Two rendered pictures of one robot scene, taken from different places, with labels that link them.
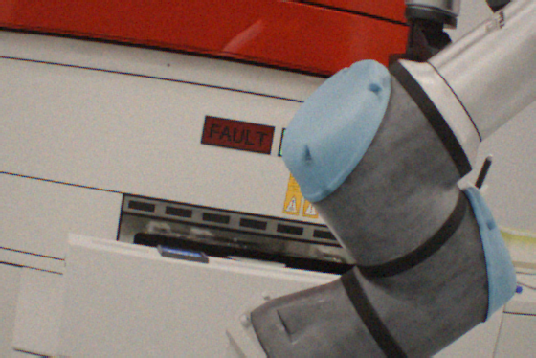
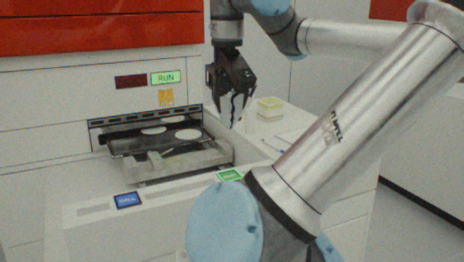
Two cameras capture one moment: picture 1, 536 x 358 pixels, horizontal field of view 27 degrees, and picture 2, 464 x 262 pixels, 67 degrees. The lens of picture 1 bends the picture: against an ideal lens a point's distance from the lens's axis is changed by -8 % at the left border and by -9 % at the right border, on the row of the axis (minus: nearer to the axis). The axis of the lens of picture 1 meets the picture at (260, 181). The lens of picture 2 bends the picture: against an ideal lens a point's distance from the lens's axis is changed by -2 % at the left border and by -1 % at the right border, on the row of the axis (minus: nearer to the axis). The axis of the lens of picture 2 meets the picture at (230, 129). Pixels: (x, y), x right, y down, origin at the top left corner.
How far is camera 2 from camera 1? 0.70 m
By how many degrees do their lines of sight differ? 24
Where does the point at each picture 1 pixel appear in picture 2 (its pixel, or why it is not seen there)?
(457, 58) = (305, 174)
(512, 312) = not seen: hidden behind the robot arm
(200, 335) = (147, 239)
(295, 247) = (167, 119)
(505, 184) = not seen: hidden behind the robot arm
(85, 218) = (71, 135)
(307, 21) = (149, 22)
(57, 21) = (16, 50)
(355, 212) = not seen: outside the picture
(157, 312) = (123, 239)
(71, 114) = (46, 92)
